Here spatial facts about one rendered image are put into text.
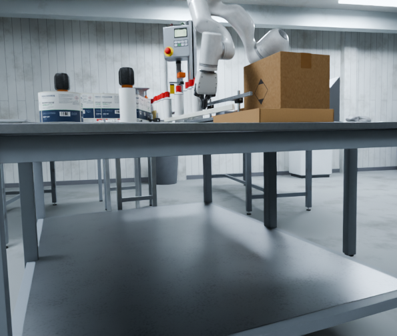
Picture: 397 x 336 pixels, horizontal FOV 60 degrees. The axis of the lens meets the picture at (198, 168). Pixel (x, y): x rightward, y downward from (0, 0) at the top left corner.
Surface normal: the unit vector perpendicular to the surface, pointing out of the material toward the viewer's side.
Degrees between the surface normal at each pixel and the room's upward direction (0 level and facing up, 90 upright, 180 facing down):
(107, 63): 90
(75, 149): 90
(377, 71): 90
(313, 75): 90
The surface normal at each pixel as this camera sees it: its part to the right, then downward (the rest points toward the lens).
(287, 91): 0.36, 0.07
